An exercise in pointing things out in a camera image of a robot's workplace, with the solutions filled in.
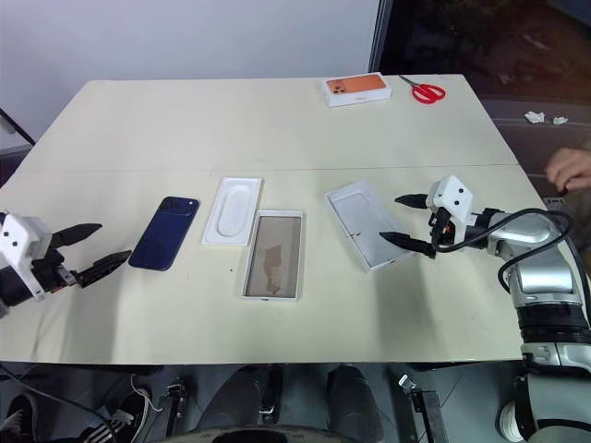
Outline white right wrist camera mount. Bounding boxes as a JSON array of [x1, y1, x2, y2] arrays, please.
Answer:
[[425, 174, 475, 232]]

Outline white phone box base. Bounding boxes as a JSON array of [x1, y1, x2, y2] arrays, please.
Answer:
[[238, 210, 306, 303]]

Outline bystander beige trousers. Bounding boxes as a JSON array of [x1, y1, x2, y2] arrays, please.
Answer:
[[563, 186, 591, 262]]

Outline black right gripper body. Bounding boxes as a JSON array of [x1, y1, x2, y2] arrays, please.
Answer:
[[426, 207, 463, 259]]

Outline white moulded insert tray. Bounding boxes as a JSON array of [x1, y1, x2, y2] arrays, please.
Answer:
[[201, 176, 265, 249]]

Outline white phone box lid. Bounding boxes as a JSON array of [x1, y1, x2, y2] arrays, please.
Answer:
[[324, 179, 416, 275]]

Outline black metal table bracket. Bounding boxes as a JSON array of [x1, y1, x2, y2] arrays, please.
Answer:
[[160, 377, 187, 436], [395, 373, 440, 443]]

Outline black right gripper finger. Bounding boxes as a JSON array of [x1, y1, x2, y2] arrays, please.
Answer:
[[379, 231, 438, 258], [394, 193, 428, 209]]

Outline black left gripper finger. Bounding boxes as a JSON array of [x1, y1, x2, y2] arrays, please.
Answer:
[[50, 222, 103, 251], [75, 249, 134, 290]]

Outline dark metal chair leg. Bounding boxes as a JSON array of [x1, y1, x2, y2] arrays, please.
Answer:
[[0, 108, 37, 148]]

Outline red handled scissors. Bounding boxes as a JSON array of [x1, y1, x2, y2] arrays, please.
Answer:
[[398, 75, 448, 105]]

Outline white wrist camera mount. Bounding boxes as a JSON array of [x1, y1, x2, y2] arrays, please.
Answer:
[[425, 174, 475, 232], [0, 211, 54, 304]]

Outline grey door frame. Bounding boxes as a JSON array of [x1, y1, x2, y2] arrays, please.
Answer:
[[368, 0, 390, 75]]

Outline dark blue smartphone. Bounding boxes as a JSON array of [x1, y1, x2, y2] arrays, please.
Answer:
[[127, 196, 202, 271]]

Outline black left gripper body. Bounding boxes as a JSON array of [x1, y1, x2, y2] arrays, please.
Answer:
[[30, 247, 82, 295]]

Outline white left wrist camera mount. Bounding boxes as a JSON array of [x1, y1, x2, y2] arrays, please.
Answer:
[[0, 211, 54, 304]]

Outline black white striped sneaker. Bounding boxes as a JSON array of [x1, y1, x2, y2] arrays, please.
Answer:
[[76, 381, 154, 443]]

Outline dark rounded shape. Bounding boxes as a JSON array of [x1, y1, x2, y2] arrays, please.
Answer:
[[326, 363, 385, 439], [202, 364, 283, 439]]

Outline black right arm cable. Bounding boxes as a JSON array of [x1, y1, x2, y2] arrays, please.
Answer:
[[433, 208, 591, 324]]

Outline orange printed phone box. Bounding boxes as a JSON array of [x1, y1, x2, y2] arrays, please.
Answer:
[[321, 72, 394, 109]]

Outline bystander bare hand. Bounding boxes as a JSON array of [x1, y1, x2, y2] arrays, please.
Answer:
[[545, 147, 591, 193]]

